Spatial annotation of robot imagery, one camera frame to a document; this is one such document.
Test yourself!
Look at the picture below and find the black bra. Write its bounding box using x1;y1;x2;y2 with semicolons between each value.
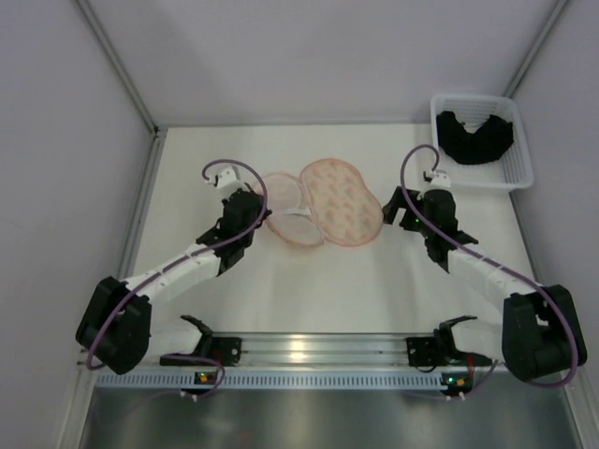
436;111;514;166

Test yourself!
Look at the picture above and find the peach floral mesh laundry bag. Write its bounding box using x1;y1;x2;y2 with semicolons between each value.
263;158;383;247

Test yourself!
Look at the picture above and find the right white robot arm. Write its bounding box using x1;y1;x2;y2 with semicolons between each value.
383;187;588;383

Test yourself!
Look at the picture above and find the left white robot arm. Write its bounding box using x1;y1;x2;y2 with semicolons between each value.
76;187;270;375

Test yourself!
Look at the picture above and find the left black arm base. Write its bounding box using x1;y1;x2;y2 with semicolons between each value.
159;336;242;367

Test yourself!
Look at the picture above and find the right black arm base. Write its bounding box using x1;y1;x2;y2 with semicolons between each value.
405;337;453;368

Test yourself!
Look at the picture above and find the white plastic basket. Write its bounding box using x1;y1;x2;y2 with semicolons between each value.
431;94;534;192

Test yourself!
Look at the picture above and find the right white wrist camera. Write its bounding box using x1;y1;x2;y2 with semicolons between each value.
423;169;451;191

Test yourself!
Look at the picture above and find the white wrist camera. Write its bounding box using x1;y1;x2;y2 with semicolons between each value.
205;164;243;193
423;169;451;191

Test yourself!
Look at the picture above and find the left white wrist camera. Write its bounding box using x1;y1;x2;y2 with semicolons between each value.
205;164;243;193

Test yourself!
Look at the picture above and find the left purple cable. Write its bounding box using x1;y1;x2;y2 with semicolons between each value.
86;159;269;399

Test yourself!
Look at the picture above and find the purple cable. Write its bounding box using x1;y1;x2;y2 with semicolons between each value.
86;159;269;399
400;145;589;403

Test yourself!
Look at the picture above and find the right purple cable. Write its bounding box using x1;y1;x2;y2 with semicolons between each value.
400;145;589;403

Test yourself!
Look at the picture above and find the left aluminium frame post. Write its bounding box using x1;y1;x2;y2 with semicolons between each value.
73;0;159;135

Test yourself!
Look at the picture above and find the aluminium frame post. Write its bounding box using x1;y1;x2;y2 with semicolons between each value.
73;0;159;135
502;0;572;98

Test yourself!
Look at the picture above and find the aluminium mounting rail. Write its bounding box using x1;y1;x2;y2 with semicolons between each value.
77;330;584;370

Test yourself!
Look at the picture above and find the white slotted cable duct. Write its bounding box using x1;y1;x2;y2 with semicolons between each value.
95;369;472;391

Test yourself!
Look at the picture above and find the right aluminium frame post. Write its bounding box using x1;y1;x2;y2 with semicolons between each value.
502;0;572;98

